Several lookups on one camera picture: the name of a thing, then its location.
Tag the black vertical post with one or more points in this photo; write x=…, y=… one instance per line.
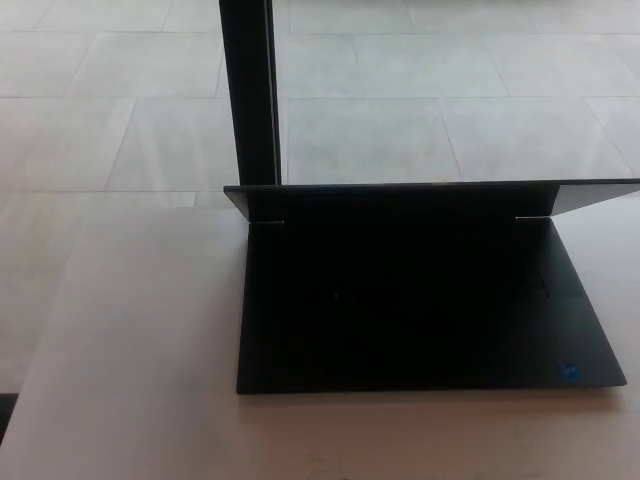
x=250, y=100

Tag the silver Dell laptop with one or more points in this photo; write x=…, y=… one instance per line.
x=400, y=310

